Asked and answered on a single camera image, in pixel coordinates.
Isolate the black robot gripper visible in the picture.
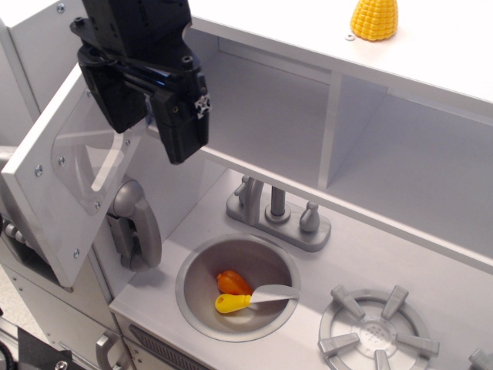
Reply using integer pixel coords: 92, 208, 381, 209
70, 1, 209, 164

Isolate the grey lower door handle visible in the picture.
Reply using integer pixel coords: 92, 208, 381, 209
96, 333, 122, 370

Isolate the yellow handled toy knife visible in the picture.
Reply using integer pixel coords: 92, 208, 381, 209
215, 284, 300, 314

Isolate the grey toy stove burner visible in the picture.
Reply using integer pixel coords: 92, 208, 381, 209
318, 285, 440, 369

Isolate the grey toy wall phone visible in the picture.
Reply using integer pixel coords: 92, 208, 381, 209
106, 180, 162, 272

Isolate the yellow toy corn cob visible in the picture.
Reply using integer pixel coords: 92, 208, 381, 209
350, 0, 398, 42

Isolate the round metal sink bowl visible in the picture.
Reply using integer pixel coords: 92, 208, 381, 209
176, 234, 300, 342

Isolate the grey ice dispenser panel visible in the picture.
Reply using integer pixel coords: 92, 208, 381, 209
1, 215, 55, 280

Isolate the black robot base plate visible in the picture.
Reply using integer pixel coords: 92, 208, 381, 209
1, 327, 79, 369

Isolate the white toy kitchen cabinet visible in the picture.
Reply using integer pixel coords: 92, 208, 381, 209
1, 1, 492, 369

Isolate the grey burner at right edge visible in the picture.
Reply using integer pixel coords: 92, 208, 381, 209
469, 348, 493, 370

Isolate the white microwave door with window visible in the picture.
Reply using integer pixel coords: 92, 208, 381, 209
1, 66, 148, 288

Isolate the grey toy sink faucet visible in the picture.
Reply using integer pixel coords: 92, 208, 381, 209
226, 176, 331, 252

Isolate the orange toy carrot piece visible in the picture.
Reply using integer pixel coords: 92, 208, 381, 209
216, 270, 253, 295

